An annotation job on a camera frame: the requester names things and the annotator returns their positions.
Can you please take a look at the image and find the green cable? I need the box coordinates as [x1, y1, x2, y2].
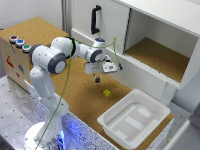
[33, 36, 123, 150]

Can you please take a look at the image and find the white plastic box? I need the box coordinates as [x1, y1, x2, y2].
[96, 88, 172, 150]

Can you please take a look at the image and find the yellow block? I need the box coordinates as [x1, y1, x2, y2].
[102, 89, 112, 98]

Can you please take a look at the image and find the red button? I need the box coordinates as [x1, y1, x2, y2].
[9, 34, 19, 45]

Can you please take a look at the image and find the black door handle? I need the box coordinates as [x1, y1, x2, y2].
[90, 4, 102, 36]

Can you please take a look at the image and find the white sliding door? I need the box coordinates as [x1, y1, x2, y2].
[71, 0, 132, 52]

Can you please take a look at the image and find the wooden drawer box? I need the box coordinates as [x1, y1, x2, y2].
[0, 16, 72, 93]

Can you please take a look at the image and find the white cabinet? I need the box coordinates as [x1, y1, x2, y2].
[69, 0, 200, 107]

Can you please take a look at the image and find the green button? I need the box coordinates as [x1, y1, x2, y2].
[21, 43, 33, 54]

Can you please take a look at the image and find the blue button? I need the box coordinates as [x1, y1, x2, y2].
[15, 38, 26, 49]

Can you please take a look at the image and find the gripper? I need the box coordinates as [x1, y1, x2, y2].
[84, 61, 120, 76]

